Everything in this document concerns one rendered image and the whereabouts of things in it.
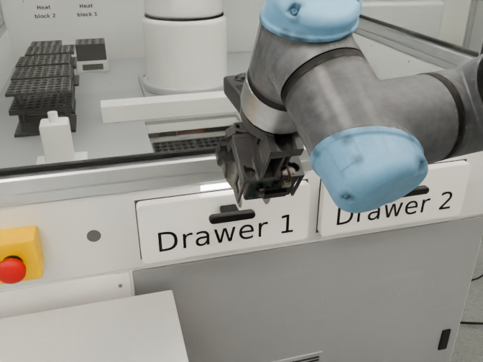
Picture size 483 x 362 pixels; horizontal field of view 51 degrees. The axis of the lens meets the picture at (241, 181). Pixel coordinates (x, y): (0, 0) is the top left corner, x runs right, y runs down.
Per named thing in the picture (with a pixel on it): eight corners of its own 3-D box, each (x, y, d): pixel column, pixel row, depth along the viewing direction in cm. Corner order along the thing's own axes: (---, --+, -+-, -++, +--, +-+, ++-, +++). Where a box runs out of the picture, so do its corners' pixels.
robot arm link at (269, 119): (238, 52, 49) (317, 47, 51) (232, 82, 53) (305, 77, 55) (256, 115, 45) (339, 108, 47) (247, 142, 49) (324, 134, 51)
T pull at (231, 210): (255, 218, 80) (256, 211, 79) (210, 225, 78) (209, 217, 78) (249, 207, 83) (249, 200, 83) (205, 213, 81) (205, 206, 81)
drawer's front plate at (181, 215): (307, 238, 89) (311, 184, 84) (142, 264, 83) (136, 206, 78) (303, 233, 91) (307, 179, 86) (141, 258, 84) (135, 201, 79)
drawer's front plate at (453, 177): (460, 215, 97) (472, 163, 92) (320, 237, 90) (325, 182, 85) (454, 210, 98) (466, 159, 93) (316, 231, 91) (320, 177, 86)
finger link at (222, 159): (213, 179, 65) (221, 142, 58) (211, 169, 66) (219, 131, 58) (249, 174, 66) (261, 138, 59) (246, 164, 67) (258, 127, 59)
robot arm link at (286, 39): (297, 39, 35) (253, -43, 39) (266, 127, 45) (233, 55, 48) (390, 21, 38) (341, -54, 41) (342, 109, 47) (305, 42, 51)
